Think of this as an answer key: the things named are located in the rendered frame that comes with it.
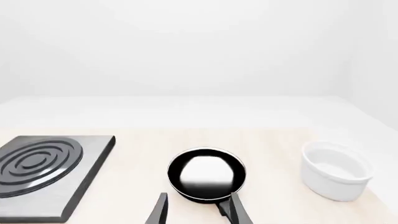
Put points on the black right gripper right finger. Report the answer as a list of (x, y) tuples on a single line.
[(238, 211)]

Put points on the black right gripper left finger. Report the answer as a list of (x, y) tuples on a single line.
[(159, 211)]

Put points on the black frying pan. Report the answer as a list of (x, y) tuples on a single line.
[(205, 172)]

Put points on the flat black stove plate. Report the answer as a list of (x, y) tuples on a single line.
[(46, 172)]

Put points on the white ceramic bowl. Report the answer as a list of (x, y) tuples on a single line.
[(334, 171)]

